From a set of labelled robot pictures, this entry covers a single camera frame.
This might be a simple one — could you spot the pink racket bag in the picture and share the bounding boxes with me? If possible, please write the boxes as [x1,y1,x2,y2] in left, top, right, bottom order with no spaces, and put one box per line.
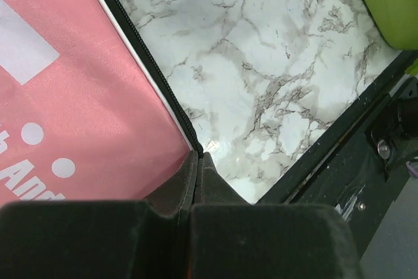
[1,0,202,204]

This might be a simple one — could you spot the black mounting base plate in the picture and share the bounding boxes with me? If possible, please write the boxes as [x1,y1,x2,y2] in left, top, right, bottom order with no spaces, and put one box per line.
[259,48,418,227]

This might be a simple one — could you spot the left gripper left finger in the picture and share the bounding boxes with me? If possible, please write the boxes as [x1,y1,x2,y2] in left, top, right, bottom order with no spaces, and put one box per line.
[1,152,199,278]

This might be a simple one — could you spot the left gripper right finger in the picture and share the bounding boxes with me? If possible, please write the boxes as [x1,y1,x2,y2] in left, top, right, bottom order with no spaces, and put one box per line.
[188,153,363,278]

